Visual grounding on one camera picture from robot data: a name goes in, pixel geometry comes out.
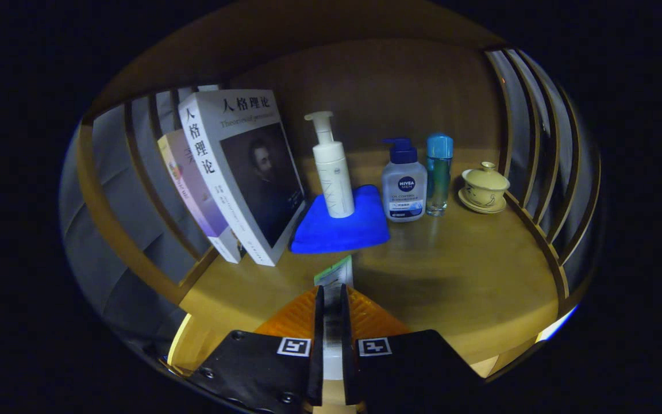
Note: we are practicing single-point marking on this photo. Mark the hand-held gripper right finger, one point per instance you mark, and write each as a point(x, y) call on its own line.
point(349, 374)

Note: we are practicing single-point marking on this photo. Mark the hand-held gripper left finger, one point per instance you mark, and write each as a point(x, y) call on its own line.
point(316, 368)

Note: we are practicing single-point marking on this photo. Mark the purple book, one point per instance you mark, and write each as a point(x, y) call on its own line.
point(193, 190)

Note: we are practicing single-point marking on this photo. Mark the wooden cabinet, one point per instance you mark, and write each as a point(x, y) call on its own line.
point(377, 80)

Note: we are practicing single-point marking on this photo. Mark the white bottle blue pump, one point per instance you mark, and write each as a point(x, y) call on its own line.
point(404, 190)

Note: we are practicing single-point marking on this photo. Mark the blue folded cloth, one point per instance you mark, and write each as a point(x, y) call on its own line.
point(337, 233)

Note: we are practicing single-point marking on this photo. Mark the beige saucer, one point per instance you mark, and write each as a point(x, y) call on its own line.
point(480, 210)

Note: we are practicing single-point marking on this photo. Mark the white squeeze tube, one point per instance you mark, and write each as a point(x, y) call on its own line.
point(333, 322)

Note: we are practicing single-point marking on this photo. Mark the wooden countertop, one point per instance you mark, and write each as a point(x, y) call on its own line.
point(451, 270)

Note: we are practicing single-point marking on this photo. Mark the thick white book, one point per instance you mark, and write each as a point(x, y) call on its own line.
point(239, 167)

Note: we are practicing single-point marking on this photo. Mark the beige lidded teacup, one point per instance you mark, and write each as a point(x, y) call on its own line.
point(483, 187)

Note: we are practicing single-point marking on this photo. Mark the teal glass bottle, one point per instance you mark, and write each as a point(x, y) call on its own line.
point(439, 178)

